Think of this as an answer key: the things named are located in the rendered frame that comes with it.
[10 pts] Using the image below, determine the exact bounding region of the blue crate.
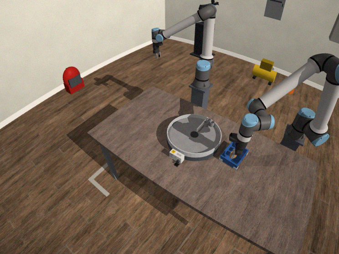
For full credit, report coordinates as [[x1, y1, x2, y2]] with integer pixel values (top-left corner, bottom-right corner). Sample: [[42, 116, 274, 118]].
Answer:
[[220, 141, 249, 168]]

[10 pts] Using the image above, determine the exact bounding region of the grey turntable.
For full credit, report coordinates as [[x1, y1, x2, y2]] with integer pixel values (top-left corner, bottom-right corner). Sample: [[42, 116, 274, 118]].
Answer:
[[166, 113, 222, 162]]

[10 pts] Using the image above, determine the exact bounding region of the black cabinet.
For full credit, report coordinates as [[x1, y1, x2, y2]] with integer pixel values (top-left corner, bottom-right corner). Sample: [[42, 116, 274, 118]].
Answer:
[[190, 21, 216, 57]]

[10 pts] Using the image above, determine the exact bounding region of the wooden table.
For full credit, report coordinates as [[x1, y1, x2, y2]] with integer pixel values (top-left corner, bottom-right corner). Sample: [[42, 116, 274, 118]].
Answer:
[[87, 86, 320, 254]]

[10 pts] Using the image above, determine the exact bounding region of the white control box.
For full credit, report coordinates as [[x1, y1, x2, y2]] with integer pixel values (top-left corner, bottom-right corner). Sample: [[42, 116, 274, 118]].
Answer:
[[169, 148, 185, 167]]

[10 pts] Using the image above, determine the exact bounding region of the yellow cart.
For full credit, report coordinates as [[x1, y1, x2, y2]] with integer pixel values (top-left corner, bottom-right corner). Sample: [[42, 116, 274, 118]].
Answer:
[[252, 58, 277, 86]]

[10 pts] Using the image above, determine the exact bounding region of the red welding helmet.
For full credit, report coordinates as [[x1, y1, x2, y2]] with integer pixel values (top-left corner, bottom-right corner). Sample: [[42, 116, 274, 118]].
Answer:
[[62, 66, 85, 95]]

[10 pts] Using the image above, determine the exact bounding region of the grey electrical panel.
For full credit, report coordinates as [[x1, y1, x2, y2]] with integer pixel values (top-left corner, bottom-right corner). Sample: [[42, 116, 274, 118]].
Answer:
[[264, 0, 287, 20]]

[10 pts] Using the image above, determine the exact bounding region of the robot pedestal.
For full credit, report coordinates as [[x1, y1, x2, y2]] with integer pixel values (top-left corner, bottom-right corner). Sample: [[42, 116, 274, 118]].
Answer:
[[189, 83, 214, 109], [280, 129, 305, 152]]

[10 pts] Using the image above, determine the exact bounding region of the grey wall cabinet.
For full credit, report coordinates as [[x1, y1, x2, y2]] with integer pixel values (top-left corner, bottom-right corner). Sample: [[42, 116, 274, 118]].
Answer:
[[329, 12, 339, 43]]

